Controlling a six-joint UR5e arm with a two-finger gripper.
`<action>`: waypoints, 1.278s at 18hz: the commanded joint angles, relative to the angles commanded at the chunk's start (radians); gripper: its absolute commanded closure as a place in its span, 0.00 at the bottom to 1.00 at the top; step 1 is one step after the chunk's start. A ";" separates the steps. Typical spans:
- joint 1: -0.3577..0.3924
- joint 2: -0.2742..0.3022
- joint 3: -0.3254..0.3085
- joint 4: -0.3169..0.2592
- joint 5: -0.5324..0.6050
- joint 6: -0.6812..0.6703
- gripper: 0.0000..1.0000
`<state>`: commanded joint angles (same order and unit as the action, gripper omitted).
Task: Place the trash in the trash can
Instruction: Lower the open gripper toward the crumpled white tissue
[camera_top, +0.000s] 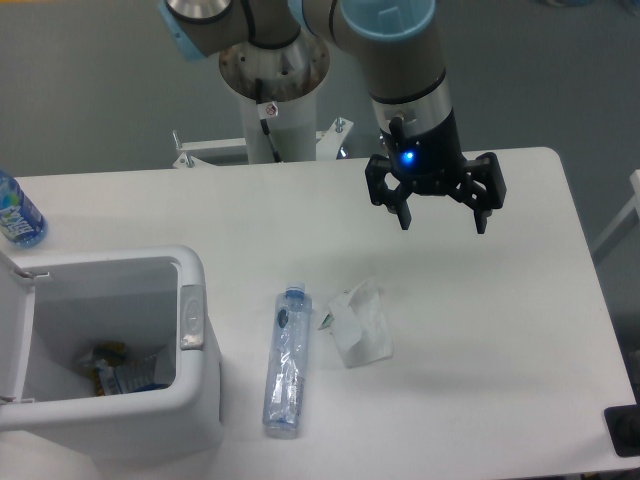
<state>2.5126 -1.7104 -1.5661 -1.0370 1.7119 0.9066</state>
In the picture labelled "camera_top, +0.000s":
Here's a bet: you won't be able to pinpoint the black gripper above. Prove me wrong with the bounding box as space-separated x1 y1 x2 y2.
365 111 507 234

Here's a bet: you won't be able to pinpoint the clear plastic bottle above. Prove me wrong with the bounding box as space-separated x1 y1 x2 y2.
262 282 312 439

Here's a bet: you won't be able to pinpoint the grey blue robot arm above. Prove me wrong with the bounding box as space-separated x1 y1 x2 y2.
158 1 507 231

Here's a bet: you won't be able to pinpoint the white trash can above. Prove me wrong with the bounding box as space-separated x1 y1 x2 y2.
1 246 223 458

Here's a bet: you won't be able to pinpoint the black clamp at table edge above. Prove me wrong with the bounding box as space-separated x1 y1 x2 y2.
604 404 639 458

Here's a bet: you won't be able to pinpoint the snack wrappers in bin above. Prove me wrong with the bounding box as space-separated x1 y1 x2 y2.
77 342 176 396

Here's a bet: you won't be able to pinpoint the blue labelled water bottle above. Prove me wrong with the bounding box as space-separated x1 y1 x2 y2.
1 171 48 248

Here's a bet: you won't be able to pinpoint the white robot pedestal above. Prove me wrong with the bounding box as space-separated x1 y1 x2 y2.
173 32 354 169

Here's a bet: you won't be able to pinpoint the black cable on pedestal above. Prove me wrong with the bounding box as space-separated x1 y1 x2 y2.
254 77 284 164

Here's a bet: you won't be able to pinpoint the white frame at right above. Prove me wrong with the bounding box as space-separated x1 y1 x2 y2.
591 170 639 265

